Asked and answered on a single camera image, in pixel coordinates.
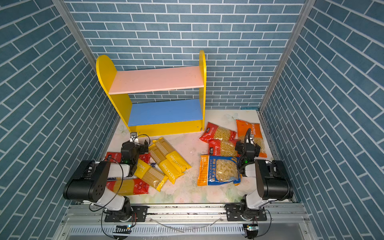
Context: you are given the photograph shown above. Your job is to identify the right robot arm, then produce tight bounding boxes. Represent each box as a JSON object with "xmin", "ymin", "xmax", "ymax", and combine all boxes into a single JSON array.
[{"xmin": 225, "ymin": 142, "xmax": 294, "ymax": 222}]

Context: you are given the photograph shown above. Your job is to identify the red spaghetti bag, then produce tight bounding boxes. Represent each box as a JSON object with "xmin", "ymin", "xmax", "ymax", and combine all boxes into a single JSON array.
[
  {"xmin": 106, "ymin": 152, "xmax": 151, "ymax": 164},
  {"xmin": 107, "ymin": 179, "xmax": 149, "ymax": 196}
]

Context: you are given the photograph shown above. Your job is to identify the red macaroni bag upper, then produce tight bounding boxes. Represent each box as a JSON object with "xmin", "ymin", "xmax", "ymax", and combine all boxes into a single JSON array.
[{"xmin": 200, "ymin": 122, "xmax": 237, "ymax": 143}]

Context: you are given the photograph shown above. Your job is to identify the yellow spaghetti bag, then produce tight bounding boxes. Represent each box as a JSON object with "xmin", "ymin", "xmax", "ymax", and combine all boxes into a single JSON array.
[
  {"xmin": 149, "ymin": 144, "xmax": 184, "ymax": 184},
  {"xmin": 155, "ymin": 138, "xmax": 192, "ymax": 173},
  {"xmin": 134, "ymin": 160, "xmax": 168, "ymax": 192}
]

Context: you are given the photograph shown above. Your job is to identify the red macaroni bag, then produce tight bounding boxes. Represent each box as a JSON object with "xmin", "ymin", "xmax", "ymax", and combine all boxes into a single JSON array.
[
  {"xmin": 200, "ymin": 122, "xmax": 237, "ymax": 143},
  {"xmin": 209, "ymin": 139, "xmax": 239, "ymax": 157}
]

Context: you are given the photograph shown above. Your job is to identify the yellow shelf with coloured boards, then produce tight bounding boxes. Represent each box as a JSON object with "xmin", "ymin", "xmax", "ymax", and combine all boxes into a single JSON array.
[{"xmin": 96, "ymin": 51, "xmax": 207, "ymax": 137}]

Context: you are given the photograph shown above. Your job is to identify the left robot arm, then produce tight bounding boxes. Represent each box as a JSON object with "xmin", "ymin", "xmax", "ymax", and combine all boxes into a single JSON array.
[{"xmin": 63, "ymin": 141, "xmax": 150, "ymax": 224}]

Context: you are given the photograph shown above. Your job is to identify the orange macaroni bag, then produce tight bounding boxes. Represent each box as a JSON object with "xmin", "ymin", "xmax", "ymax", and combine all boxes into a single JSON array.
[{"xmin": 236, "ymin": 120, "xmax": 267, "ymax": 158}]

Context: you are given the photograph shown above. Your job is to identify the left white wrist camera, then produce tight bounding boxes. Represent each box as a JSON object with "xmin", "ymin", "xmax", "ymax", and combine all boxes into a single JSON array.
[{"xmin": 130, "ymin": 132, "xmax": 139, "ymax": 144}]

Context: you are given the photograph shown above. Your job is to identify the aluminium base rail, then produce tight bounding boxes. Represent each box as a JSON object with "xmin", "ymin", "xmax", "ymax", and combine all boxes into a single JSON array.
[{"xmin": 54, "ymin": 202, "xmax": 316, "ymax": 240}]

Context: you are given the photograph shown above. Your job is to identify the red spaghetti bag lower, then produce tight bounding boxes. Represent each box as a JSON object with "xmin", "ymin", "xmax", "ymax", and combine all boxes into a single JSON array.
[{"xmin": 107, "ymin": 179, "xmax": 149, "ymax": 196}]

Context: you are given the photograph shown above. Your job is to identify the blue orange shell pasta bag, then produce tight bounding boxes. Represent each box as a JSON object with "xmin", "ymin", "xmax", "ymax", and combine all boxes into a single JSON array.
[{"xmin": 197, "ymin": 155, "xmax": 242, "ymax": 186}]

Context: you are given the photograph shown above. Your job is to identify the red spaghetti bag upper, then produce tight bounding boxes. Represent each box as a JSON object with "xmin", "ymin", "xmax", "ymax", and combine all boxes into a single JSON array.
[{"xmin": 106, "ymin": 152, "xmax": 151, "ymax": 164}]

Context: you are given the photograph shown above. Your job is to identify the red macaroni bag lower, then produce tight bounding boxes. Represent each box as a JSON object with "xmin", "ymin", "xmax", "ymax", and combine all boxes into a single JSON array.
[{"xmin": 209, "ymin": 139, "xmax": 239, "ymax": 157}]

